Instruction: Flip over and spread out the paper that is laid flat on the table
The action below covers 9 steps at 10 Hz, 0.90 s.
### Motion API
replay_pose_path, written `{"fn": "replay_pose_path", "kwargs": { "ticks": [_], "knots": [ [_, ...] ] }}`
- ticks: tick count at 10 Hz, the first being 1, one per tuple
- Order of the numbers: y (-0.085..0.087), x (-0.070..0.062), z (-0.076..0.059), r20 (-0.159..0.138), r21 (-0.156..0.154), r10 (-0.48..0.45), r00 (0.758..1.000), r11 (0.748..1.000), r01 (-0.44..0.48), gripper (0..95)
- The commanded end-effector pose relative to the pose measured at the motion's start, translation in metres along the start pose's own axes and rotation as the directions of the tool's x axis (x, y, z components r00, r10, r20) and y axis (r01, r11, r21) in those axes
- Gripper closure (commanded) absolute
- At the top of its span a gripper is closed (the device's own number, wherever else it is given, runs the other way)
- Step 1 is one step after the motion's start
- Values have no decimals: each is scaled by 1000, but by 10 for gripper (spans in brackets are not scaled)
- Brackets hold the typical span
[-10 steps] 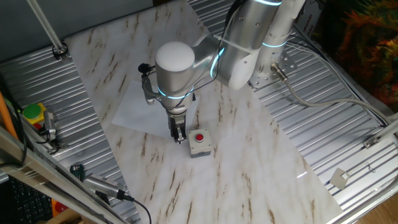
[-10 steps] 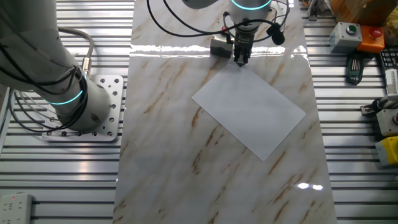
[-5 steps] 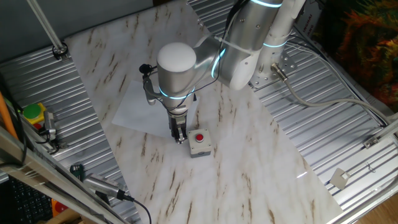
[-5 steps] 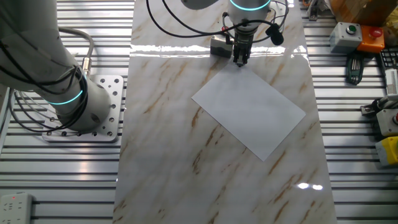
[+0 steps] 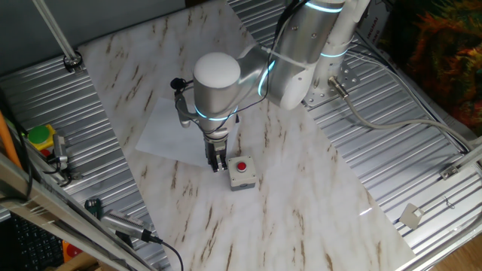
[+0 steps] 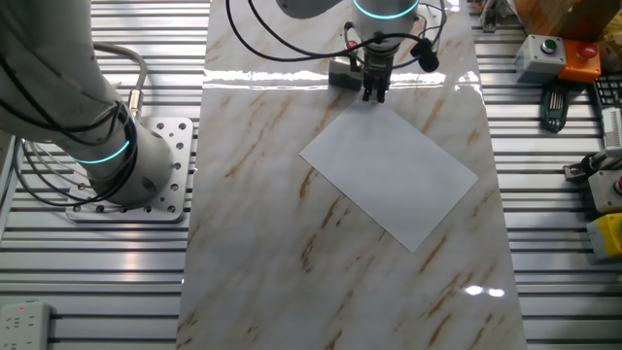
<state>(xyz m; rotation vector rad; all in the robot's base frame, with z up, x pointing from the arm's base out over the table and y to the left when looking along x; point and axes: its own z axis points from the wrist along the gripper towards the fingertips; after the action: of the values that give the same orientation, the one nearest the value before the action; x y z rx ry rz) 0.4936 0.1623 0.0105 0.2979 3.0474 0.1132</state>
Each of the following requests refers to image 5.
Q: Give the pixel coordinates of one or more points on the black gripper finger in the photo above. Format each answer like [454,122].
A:
[212,165]
[223,163]

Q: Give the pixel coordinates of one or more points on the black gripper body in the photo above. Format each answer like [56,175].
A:
[215,147]

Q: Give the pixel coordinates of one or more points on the white paper sheet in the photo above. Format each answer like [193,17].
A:
[158,139]

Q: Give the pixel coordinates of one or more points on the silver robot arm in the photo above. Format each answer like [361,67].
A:
[293,45]

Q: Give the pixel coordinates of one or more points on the grey box with red button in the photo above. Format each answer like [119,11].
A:
[235,177]
[46,152]

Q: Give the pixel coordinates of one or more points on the marble pattern table mat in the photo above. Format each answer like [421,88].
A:
[301,211]

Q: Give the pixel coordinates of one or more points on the orange box with red button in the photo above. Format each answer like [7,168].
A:
[71,251]

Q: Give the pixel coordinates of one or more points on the black pole foot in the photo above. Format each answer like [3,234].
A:
[73,62]

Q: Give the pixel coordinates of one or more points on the wooden box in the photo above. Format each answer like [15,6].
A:
[79,263]

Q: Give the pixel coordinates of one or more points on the yellow button box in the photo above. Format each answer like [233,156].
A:
[39,134]

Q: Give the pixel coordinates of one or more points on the white cardboard with red print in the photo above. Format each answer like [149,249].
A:
[371,30]

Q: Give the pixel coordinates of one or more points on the black keyboard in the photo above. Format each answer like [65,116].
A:
[34,244]

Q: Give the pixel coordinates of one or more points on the colourful patterned cloth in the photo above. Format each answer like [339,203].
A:
[444,49]

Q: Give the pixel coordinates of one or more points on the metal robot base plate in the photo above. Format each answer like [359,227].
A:
[320,96]

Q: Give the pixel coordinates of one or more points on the silver camera on mount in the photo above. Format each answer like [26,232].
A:
[60,148]

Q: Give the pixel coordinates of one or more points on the aluminium frame beam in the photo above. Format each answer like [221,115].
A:
[37,195]

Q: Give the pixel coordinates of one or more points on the small white adhesive mount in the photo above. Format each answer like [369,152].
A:
[411,216]

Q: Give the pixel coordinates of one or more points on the aluminium frame pole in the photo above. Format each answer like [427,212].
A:
[52,30]

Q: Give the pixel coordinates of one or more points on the small metal corner bracket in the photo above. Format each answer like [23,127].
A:
[450,172]

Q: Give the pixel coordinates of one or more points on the aluminium frame bar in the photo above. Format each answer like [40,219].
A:
[470,156]

